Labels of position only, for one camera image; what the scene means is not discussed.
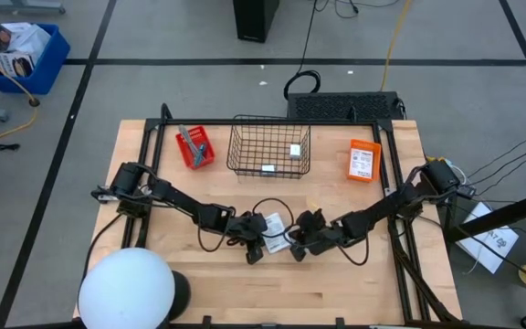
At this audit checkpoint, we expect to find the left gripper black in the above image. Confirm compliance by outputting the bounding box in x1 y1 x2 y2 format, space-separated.
226 213 271 248

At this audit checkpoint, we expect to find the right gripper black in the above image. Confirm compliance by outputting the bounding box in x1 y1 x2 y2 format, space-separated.
288 208 344 256

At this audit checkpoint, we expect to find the white cardboard box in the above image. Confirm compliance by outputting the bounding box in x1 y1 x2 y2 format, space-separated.
262 212 292 255
349 147 374 180

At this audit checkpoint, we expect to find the silver braided cable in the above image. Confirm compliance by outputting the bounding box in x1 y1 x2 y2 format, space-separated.
178 125 200 159

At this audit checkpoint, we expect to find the blue plastic bin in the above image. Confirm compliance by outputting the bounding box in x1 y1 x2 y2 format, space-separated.
0 22 71 96

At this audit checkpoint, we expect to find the red plastic basket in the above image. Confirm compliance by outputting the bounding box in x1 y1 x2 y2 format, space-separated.
174 125 216 171

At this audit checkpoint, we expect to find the black lamp base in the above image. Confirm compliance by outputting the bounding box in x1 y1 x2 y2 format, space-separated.
166 270 192 321

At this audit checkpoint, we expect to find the orange plastic basket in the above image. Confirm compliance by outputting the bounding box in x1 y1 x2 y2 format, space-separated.
347 139 382 183

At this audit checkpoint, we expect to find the black perforated computer case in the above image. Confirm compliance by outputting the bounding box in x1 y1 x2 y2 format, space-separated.
287 90 406 122

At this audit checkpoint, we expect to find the white dome lamp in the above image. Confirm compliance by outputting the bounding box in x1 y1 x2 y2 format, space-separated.
78 247 176 329

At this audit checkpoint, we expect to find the white paper sheet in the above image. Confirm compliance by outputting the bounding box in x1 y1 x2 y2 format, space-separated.
455 201 520 274

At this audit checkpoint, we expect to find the black computer tower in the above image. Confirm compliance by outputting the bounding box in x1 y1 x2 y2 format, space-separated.
232 0 280 44

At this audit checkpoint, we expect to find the black diagonal beam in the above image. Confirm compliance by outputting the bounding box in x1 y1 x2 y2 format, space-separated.
445 186 526 243

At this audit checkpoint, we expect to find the white printed carton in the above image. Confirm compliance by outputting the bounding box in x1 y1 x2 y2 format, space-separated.
0 21 52 60
0 50 36 79

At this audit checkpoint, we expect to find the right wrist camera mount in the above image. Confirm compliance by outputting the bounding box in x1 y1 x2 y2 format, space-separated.
289 244 309 263

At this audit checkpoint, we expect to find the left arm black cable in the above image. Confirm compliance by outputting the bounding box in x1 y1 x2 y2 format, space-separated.
197 197 297 253

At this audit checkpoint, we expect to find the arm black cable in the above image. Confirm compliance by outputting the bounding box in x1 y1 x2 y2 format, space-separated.
335 230 370 267
197 197 297 253

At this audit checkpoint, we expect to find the black wire basket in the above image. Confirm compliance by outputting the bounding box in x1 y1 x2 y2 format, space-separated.
226 113 312 179

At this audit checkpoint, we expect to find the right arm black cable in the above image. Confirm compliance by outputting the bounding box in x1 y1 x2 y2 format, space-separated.
335 230 370 267

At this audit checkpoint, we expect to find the black aluminium table frame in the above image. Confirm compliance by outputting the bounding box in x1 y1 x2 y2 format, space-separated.
121 102 463 324

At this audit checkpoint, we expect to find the black hanging cable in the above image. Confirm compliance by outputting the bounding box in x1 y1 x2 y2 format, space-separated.
283 0 322 101

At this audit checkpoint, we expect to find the yellow hanging cable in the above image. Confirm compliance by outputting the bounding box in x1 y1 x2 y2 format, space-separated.
380 0 414 91

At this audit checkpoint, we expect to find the yellow floor cable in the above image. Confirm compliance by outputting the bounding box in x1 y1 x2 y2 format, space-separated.
0 40 40 146

